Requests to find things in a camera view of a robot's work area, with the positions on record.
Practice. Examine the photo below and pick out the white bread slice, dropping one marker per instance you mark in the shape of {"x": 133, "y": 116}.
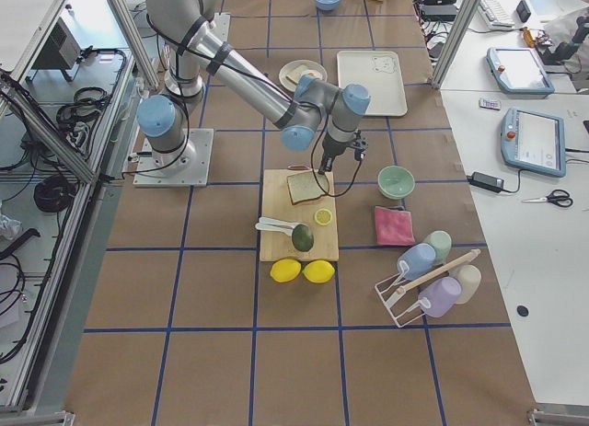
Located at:
{"x": 307, "y": 186}

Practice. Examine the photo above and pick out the purple cup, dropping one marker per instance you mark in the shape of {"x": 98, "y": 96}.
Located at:
{"x": 439, "y": 296}

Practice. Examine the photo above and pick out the aluminium frame post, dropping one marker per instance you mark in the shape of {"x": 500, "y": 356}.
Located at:
{"x": 466, "y": 12}

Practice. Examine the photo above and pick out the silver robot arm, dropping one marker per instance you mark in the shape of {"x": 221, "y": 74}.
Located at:
{"x": 186, "y": 26}

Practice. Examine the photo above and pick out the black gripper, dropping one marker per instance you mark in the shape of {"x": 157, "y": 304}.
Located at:
{"x": 330, "y": 148}

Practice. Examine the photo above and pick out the near teach pendant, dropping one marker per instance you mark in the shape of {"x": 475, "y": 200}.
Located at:
{"x": 533, "y": 141}

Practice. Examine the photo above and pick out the bread slice on plate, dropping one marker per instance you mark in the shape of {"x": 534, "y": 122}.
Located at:
{"x": 293, "y": 75}

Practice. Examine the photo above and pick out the blue cup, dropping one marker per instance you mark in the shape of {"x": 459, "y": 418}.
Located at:
{"x": 416, "y": 261}

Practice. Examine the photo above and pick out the white plastic knife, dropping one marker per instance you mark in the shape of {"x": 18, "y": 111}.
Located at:
{"x": 275, "y": 225}

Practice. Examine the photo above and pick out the cream cup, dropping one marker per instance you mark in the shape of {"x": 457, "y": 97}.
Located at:
{"x": 469, "y": 278}

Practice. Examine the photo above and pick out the far teach pendant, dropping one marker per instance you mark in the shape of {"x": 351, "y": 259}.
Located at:
{"x": 519, "y": 71}

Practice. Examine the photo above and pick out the right yellow lemon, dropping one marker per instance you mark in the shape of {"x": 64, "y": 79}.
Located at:
{"x": 319, "y": 271}

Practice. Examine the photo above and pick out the black power adapter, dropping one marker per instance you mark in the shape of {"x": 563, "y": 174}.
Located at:
{"x": 438, "y": 13}

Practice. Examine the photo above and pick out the teach pendant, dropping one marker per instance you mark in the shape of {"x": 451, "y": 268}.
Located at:
{"x": 519, "y": 71}
{"x": 533, "y": 141}

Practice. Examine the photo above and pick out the cream bear tray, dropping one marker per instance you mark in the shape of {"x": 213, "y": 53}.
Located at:
{"x": 380, "y": 73}

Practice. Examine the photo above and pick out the cream round plate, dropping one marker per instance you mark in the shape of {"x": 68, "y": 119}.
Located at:
{"x": 313, "y": 66}

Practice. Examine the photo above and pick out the black scissors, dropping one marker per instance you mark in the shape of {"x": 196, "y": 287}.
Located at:
{"x": 557, "y": 197}

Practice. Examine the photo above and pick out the light green bowl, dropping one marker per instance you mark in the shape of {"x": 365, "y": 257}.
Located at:
{"x": 395, "y": 182}

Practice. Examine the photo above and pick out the left yellow lemon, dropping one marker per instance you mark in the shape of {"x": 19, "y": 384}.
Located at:
{"x": 285, "y": 270}

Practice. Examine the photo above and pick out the white wire cup rack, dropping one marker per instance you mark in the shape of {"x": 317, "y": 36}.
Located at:
{"x": 400, "y": 297}

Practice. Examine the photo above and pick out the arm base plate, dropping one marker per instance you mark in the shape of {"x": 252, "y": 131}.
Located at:
{"x": 187, "y": 166}
{"x": 216, "y": 32}

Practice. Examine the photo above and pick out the pink cloth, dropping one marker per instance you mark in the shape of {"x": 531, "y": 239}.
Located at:
{"x": 393, "y": 227}

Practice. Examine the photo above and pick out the yellow lemon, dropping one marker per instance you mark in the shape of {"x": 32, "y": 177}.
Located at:
{"x": 285, "y": 270}
{"x": 319, "y": 271}

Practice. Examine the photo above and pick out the green avocado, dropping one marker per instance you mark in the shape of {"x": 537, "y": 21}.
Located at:
{"x": 302, "y": 238}

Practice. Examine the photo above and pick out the green cup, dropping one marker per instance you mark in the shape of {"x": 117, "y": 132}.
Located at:
{"x": 441, "y": 242}

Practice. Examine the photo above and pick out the lemon half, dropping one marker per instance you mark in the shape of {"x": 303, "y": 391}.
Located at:
{"x": 323, "y": 217}

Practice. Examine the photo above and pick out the small black adapter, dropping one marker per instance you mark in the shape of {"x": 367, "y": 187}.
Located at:
{"x": 485, "y": 181}

